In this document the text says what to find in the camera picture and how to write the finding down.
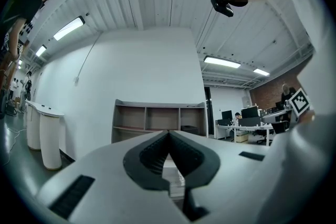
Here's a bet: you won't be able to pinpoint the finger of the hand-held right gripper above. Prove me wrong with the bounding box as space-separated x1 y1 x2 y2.
262 110 291 124

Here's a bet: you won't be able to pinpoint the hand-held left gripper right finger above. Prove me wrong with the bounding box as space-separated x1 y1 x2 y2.
169 129 284 224

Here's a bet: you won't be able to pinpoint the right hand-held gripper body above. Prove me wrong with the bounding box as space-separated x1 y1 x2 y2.
284 87 315 124

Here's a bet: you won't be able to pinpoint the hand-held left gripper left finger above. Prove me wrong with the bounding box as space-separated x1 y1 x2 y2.
33 129 190 224

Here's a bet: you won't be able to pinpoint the person's right forearm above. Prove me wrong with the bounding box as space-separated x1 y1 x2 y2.
298 110 316 124

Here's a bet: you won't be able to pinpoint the black office chair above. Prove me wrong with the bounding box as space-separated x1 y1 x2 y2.
253 128 274 145

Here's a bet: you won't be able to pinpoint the long white office desk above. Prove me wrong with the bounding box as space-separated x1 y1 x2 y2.
215 123 274 146

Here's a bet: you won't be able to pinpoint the long ceiling light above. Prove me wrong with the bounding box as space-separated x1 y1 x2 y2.
35 44 47 58
204 55 242 69
53 15 86 41
253 68 270 77

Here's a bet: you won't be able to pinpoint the person's white shirt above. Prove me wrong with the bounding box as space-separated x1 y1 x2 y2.
251 0 336 224

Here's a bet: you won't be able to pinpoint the printed flat box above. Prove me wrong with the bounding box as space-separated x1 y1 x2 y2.
163 167 186 197

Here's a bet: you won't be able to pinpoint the black box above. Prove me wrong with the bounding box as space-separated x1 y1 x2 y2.
181 125 199 136

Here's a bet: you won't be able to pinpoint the grey wooden shelf hutch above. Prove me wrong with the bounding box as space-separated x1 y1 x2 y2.
111 99 208 144

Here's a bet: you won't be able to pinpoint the white wall cable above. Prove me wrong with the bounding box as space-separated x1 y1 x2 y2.
74 34 102 84

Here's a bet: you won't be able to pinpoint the black head camera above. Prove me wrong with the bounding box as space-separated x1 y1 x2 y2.
211 0 234 18

